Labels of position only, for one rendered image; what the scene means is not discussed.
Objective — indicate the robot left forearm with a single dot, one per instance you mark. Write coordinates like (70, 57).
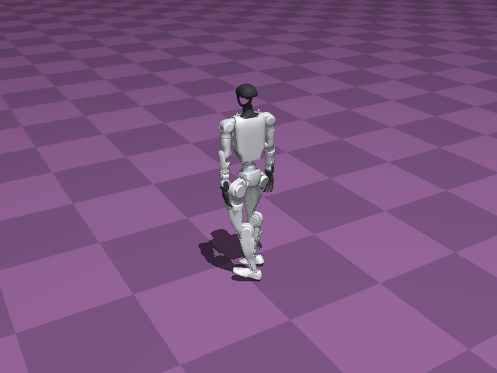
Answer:
(224, 168)

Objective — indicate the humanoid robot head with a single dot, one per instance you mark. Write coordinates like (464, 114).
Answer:
(247, 91)

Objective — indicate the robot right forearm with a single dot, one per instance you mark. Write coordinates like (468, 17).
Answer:
(269, 158)

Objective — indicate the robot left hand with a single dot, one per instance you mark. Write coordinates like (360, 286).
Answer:
(225, 193)

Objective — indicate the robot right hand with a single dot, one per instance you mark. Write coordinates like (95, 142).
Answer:
(271, 179)

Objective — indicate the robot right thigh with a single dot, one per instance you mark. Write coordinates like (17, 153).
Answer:
(252, 197)

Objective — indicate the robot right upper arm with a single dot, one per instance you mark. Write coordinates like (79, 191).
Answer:
(270, 130)

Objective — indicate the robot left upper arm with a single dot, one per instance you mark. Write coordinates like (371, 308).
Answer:
(226, 127)

